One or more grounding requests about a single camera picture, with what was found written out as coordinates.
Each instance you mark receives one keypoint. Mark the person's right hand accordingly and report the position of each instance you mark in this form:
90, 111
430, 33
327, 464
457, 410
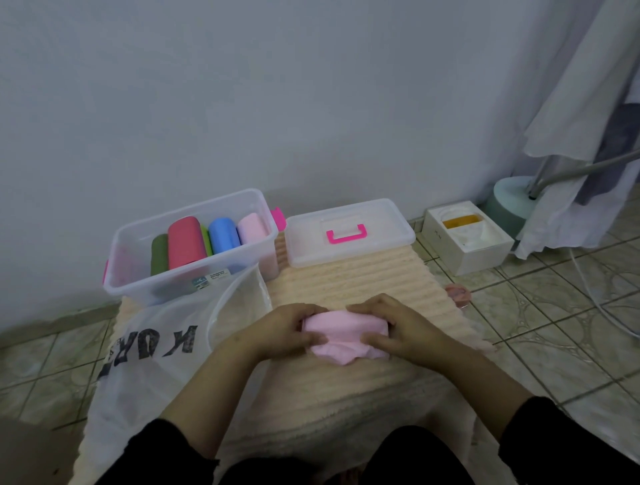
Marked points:
407, 335

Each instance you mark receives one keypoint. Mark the person's left hand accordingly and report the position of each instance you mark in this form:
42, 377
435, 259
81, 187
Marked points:
272, 332

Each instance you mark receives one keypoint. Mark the person's left thumb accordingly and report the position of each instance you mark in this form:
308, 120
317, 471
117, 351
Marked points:
312, 341

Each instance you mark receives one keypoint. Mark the person's right thumb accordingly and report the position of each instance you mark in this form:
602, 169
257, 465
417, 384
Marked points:
375, 340

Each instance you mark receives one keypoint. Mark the light pink cloth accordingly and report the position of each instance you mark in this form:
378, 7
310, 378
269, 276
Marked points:
345, 330

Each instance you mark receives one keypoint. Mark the person's right forearm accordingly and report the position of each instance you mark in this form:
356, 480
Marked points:
480, 384

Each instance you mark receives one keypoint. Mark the person's left forearm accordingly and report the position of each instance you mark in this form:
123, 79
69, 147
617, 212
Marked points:
215, 389

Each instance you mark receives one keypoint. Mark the cream ribbed mat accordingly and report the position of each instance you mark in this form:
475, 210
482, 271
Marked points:
350, 394

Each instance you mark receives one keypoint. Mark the small pink round object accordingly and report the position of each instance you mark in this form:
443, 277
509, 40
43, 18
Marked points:
459, 294

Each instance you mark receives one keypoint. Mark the person's black trousers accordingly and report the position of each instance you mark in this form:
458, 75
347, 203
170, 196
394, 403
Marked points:
380, 457

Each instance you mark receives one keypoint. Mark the pale pink rolled cloth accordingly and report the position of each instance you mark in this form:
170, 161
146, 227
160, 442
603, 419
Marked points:
251, 229

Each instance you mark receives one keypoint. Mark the white cardboard box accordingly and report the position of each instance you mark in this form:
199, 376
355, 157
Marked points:
465, 245

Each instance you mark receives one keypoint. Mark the blue rolled cloth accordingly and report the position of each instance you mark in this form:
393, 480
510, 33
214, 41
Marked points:
224, 235

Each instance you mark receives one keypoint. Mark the light green rolled cloth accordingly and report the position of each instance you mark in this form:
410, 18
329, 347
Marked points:
206, 242

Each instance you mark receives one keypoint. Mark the yellow object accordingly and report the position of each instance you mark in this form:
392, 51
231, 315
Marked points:
462, 221

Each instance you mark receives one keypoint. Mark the coral red rolled cloth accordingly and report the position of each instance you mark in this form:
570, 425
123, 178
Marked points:
185, 242

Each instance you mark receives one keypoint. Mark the white plastic bag black print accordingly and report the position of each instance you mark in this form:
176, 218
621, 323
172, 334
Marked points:
150, 364

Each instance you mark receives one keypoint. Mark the dark green rolled cloth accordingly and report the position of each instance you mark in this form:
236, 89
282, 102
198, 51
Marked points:
159, 255

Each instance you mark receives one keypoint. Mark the pale green round stand base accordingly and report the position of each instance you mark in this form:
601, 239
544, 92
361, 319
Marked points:
507, 205

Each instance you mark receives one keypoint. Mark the clear storage box pink latches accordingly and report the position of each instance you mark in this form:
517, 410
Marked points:
135, 270

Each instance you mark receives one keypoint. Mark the person's black left sleeve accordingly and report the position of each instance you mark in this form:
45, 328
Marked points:
160, 457

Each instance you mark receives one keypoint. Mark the person's black sleeve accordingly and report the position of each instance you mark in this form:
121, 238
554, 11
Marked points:
565, 444
160, 457

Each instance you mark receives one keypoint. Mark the person's black right sleeve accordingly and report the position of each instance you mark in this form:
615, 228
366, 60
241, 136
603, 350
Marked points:
565, 444

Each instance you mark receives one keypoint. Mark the grey hanging garment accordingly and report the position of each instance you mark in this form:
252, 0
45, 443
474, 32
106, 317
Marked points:
615, 150

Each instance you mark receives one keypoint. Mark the white hanging cloth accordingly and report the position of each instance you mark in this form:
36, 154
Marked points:
580, 100

